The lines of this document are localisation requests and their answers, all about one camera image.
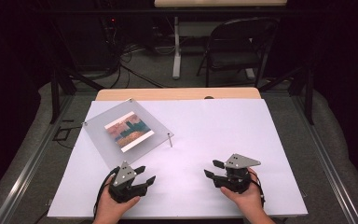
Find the light wooden desk top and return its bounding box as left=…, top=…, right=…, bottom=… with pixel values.
left=153, top=0, right=288, bottom=8

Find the person's right hand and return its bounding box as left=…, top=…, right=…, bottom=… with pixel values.
left=220, top=167, right=264, bottom=216

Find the dark equipment rack with cables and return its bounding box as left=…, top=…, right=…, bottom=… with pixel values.
left=97, top=12, right=129, bottom=76

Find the white paper table mat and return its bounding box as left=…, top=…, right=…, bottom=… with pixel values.
left=47, top=98, right=309, bottom=218

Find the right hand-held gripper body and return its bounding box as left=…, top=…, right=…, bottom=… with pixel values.
left=213, top=153, right=261, bottom=194

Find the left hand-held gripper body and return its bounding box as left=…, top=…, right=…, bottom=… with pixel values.
left=108, top=161, right=148, bottom=203

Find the white desk leg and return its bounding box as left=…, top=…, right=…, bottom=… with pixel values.
left=172, top=16, right=183, bottom=80

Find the aluminium floor rail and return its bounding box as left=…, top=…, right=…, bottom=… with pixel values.
left=292, top=92, right=358, bottom=224
left=0, top=92, right=76, bottom=224

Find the light wooden table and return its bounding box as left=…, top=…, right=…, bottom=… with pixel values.
left=95, top=87, right=262, bottom=101

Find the person's left hand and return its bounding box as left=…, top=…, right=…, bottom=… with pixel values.
left=94, top=186, right=142, bottom=220

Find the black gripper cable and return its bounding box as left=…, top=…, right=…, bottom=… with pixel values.
left=248, top=169, right=266, bottom=208
left=92, top=166, right=121, bottom=218

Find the black floor cable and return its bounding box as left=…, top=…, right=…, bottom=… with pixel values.
left=110, top=60, right=166, bottom=89

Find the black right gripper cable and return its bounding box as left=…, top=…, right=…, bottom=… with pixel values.
left=248, top=169, right=266, bottom=208

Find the clear acrylic picture frame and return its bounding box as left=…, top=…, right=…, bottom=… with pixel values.
left=82, top=97, right=175, bottom=171

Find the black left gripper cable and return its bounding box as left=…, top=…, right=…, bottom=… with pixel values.
left=92, top=166, right=121, bottom=218

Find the black folding chair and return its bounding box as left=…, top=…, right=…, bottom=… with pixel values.
left=196, top=17, right=281, bottom=89

